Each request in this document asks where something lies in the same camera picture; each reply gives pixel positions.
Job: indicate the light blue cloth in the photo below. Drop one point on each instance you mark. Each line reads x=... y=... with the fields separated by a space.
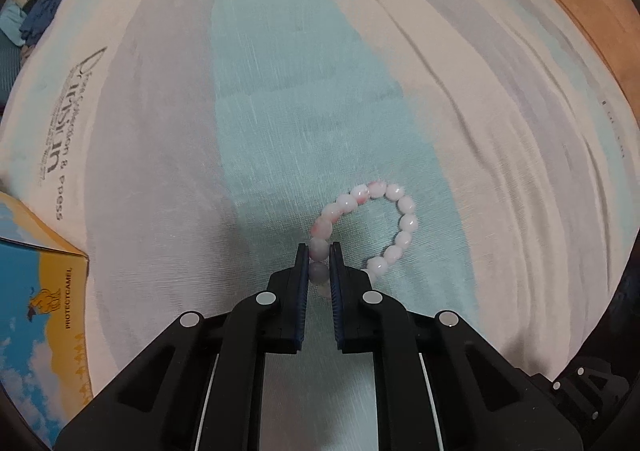
x=12 y=23

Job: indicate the printed cardboard box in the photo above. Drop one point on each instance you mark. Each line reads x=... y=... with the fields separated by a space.
x=35 y=321

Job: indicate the striped printed bed sheet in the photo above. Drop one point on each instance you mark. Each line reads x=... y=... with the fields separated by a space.
x=250 y=81

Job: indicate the dark blue cloth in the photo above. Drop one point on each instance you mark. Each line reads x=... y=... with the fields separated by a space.
x=45 y=16

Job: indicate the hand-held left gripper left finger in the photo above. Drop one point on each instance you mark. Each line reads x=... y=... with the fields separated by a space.
x=301 y=301

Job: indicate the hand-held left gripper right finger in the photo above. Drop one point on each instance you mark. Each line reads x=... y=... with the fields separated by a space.
x=337 y=301

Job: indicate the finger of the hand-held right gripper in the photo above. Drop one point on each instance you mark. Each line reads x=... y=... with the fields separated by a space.
x=575 y=396

